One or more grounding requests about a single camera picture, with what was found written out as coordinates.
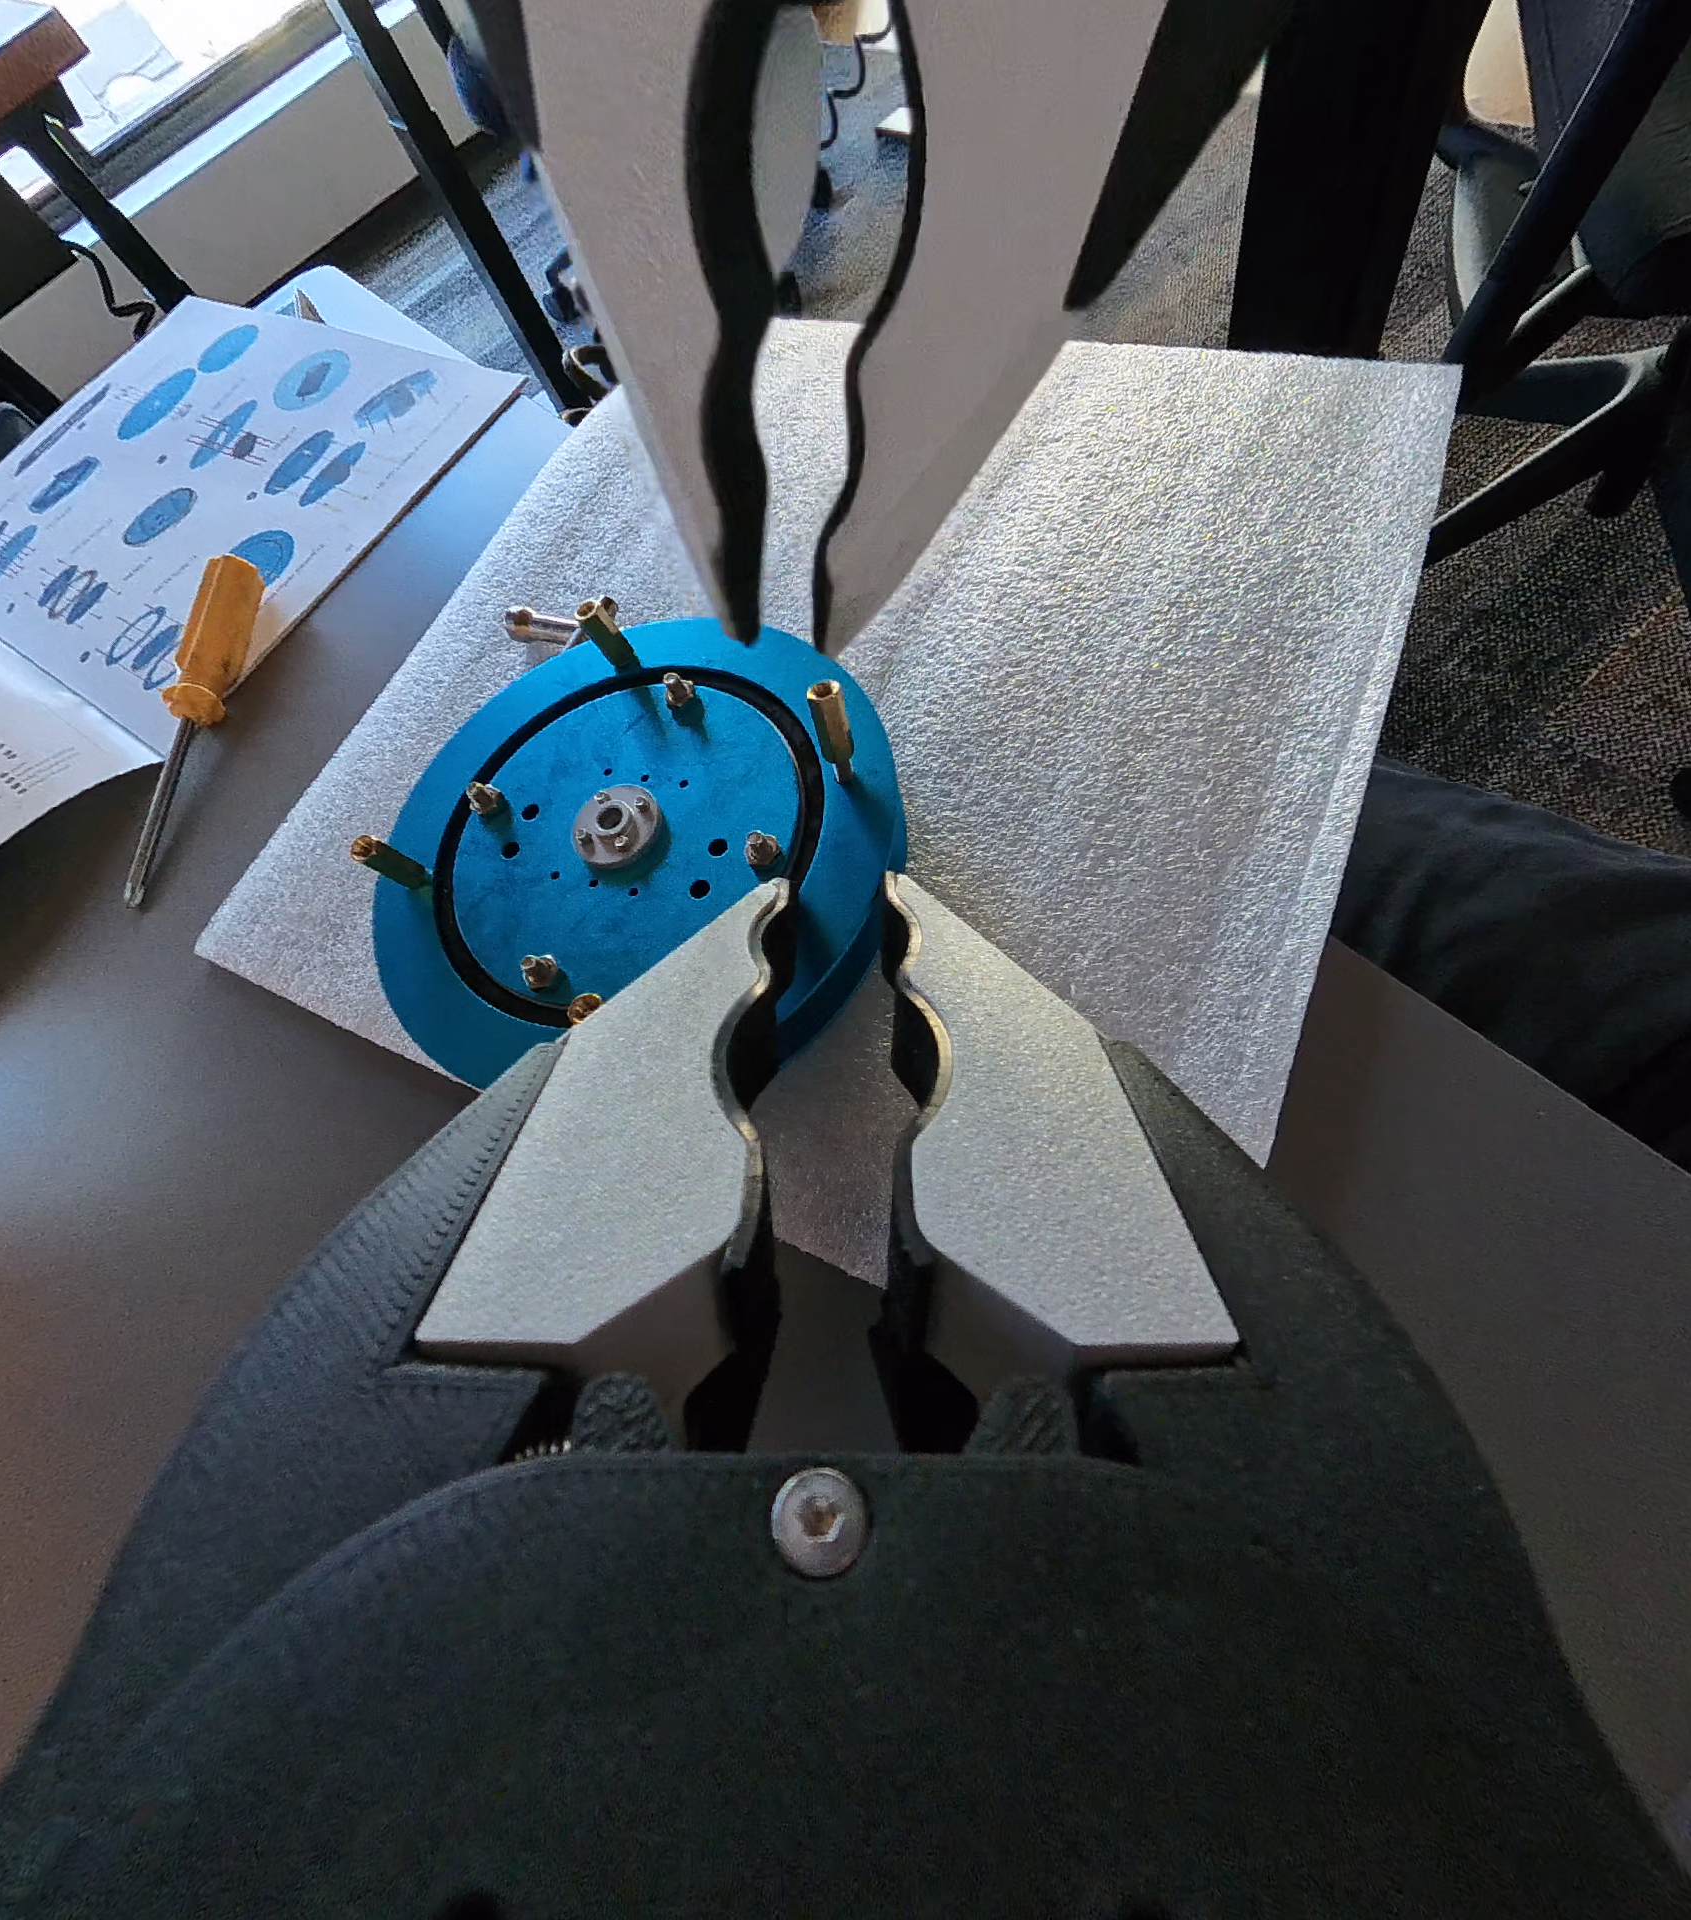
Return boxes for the black metal desk leg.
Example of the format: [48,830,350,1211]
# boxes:
[328,0,592,414]

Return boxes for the printed instruction manual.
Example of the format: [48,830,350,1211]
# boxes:
[0,267,530,971]

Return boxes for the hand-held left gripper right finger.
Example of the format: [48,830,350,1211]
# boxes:
[872,873,1243,1454]

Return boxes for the dark grey desk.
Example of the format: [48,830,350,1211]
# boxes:
[0,396,1691,1920]

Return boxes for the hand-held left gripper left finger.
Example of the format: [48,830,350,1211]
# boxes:
[414,878,794,1454]

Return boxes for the blue round base plate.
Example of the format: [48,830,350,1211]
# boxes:
[372,615,914,1093]

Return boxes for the black desk column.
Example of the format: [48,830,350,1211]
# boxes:
[1227,0,1479,363]

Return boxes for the person's dark trousers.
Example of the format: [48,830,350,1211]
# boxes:
[1331,757,1691,1203]

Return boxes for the yellow handled screwdriver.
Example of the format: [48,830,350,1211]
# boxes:
[126,553,266,912]

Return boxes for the white foam sheet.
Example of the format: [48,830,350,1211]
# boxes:
[196,318,1465,1293]

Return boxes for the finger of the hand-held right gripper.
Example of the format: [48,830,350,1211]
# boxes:
[812,0,1171,653]
[522,0,790,648]

